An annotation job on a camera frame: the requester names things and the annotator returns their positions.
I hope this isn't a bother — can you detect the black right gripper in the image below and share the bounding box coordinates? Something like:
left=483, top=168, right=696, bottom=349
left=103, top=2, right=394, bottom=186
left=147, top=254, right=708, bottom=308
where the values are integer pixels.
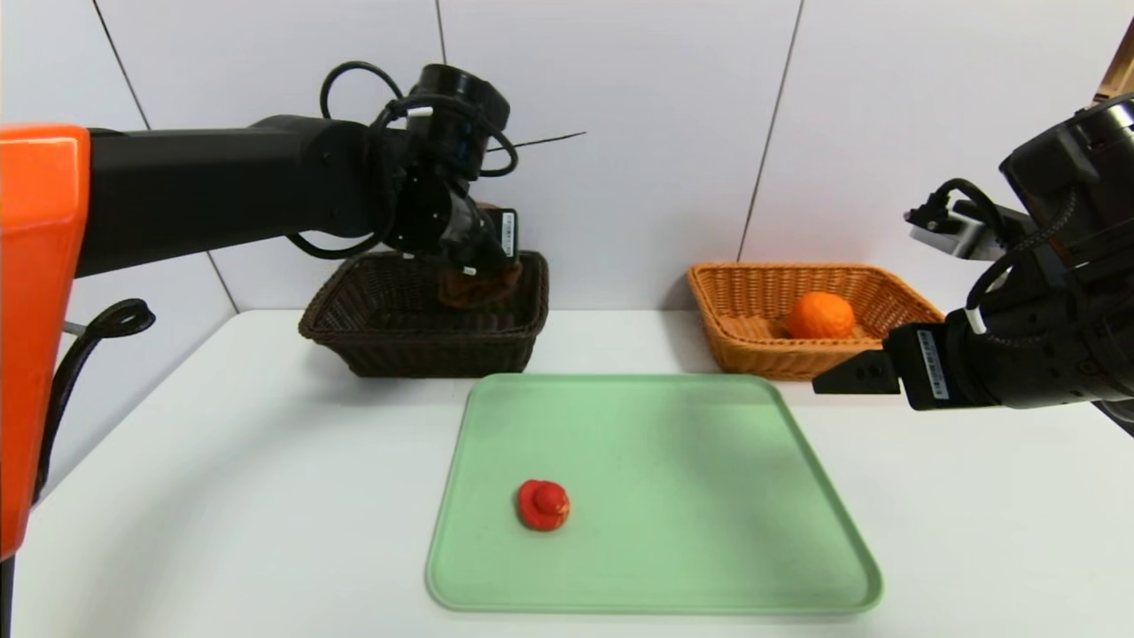
left=812, top=292, right=1109, bottom=411

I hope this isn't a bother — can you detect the orange fruit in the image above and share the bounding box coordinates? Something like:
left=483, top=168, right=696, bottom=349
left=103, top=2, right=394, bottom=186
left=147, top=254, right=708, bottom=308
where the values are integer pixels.
left=787, top=292, right=857, bottom=341

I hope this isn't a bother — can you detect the red rubber duck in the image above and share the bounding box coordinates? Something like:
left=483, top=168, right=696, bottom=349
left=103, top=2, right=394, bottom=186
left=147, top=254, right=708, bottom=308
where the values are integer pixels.
left=518, top=478, right=571, bottom=532

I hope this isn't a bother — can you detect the orange wicker basket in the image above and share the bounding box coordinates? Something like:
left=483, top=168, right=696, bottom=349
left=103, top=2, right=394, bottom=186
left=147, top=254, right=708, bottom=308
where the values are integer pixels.
left=687, top=262, right=947, bottom=382

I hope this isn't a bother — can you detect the dark brown wicker basket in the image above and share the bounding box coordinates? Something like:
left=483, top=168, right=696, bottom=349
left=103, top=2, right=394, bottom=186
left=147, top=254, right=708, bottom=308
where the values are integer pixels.
left=299, top=251, right=550, bottom=379

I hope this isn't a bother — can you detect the light green plastic tray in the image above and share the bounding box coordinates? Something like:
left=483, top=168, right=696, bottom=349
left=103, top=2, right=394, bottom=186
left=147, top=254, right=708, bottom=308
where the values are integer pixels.
left=426, top=373, right=884, bottom=615

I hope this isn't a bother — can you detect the wooden shelf cabinet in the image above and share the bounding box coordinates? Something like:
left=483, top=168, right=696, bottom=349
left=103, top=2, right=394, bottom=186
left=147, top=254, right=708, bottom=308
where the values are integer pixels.
left=1094, top=49, right=1134, bottom=105

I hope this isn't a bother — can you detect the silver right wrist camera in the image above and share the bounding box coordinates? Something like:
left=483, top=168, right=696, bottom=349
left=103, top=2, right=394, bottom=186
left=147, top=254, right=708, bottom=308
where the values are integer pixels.
left=905, top=204, right=1004, bottom=261

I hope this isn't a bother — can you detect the thick black braided cable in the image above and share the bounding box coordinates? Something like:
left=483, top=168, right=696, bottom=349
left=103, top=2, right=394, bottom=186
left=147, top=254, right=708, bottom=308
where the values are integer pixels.
left=31, top=299, right=157, bottom=508

